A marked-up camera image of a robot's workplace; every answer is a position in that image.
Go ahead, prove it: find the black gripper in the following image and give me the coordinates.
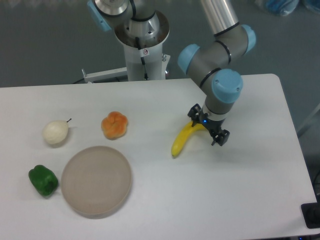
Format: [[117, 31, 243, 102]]
[[187, 103, 230, 146]]

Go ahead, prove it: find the yellow banana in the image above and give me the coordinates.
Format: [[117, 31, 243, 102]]
[[171, 121, 206, 158]]

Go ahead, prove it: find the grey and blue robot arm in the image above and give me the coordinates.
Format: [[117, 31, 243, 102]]
[[87, 0, 256, 145]]

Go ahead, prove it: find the orange bread roll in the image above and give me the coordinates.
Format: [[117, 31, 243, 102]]
[[101, 111, 129, 140]]

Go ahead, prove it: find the beige round plate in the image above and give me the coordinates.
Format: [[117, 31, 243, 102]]
[[60, 146, 132, 219]]

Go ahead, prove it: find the black device at table edge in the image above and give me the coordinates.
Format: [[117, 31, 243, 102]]
[[301, 202, 320, 229]]

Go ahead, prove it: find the blue plastic bag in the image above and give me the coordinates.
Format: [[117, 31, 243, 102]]
[[264, 0, 299, 16]]

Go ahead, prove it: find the white pear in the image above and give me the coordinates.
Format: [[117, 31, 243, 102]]
[[42, 118, 72, 145]]

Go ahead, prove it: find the green bell pepper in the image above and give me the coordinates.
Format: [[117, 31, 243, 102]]
[[28, 165, 59, 197]]

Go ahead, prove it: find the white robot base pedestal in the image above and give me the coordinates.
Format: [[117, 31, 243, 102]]
[[114, 10, 170, 82]]

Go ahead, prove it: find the white metal bracket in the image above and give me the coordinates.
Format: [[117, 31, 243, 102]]
[[81, 67, 128, 83]]

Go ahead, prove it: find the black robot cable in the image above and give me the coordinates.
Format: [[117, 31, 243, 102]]
[[134, 36, 150, 81]]

